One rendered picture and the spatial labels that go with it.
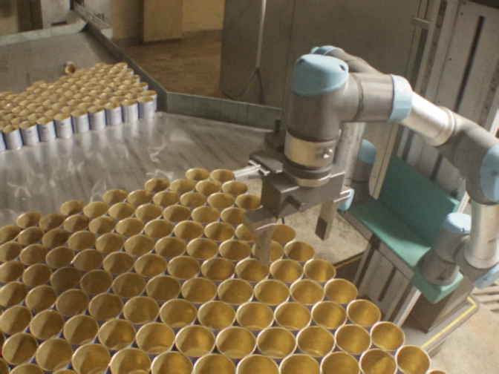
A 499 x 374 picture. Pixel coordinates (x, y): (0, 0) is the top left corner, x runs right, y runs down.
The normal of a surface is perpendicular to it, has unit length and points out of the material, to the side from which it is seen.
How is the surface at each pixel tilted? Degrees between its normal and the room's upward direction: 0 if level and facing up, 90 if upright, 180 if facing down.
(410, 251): 0
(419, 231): 90
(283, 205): 88
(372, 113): 105
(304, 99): 89
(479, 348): 0
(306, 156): 89
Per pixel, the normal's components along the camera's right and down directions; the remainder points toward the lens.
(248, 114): -0.23, 0.54
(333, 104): 0.28, 0.53
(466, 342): 0.08, -0.82
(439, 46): -0.88, 0.21
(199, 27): 0.52, 0.51
